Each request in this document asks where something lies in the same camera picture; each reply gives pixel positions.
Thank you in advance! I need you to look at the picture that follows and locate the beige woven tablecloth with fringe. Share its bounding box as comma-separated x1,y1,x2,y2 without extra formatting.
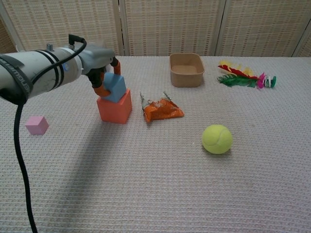
0,55,311,233

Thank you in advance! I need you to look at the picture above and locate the blue foam cube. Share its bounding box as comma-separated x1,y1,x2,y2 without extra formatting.
103,72,127,104

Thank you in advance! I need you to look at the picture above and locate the colourful feather shuttlecock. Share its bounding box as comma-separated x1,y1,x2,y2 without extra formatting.
217,60,277,90

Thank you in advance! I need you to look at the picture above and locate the crumpled orange snack wrapper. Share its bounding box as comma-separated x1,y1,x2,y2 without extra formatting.
139,91,185,123

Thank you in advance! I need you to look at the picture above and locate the left grey orange-tipped robot hand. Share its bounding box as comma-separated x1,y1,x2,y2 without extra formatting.
79,43,121,98

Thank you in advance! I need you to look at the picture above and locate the yellow tennis ball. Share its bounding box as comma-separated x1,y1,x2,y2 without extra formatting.
201,124,233,155

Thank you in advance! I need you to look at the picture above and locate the woven bamboo folding screen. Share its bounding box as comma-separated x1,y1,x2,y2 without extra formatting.
0,0,311,58

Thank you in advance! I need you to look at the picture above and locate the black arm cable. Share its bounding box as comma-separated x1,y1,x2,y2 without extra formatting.
13,33,87,233

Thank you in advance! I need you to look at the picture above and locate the orange foam cube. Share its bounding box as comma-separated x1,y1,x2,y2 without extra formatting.
96,88,133,124

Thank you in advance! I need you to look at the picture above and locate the brown paper tray box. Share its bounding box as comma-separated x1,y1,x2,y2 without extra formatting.
169,52,205,88

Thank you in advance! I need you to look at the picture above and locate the pink foam cube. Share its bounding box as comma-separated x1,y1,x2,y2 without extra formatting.
25,116,50,136

